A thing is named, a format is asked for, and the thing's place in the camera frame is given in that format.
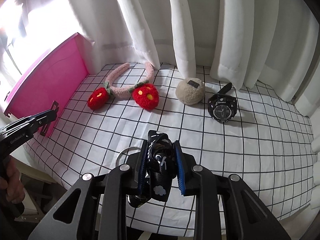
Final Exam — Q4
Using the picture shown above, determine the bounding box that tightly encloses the black printed hair scrunchie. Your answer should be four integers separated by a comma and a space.
128, 130, 176, 208

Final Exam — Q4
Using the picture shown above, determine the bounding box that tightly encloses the pink strawberry plush headband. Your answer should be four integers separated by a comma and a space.
87, 62, 159, 111

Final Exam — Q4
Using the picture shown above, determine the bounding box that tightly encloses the black wrist watch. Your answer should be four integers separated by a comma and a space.
207, 82, 238, 123

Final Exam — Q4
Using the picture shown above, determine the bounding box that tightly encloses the dark metal hair clip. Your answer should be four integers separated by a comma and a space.
40, 101, 59, 137

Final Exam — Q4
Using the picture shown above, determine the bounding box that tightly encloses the person's left hand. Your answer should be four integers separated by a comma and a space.
1, 156, 25, 204

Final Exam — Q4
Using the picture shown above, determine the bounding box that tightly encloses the pink plastic storage bin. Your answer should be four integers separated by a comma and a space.
3, 31, 91, 138

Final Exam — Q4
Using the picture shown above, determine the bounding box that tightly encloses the beige fluffy round pouch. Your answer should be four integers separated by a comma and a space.
175, 77, 205, 106

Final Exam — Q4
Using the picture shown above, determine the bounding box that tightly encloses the white black grid tablecloth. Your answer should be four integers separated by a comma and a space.
24, 62, 315, 238

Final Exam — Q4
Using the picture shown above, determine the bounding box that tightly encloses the white curtain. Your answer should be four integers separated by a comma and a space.
0, 0, 320, 185

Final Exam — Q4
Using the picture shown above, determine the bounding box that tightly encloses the silver metal ring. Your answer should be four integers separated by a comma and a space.
115, 146, 142, 167

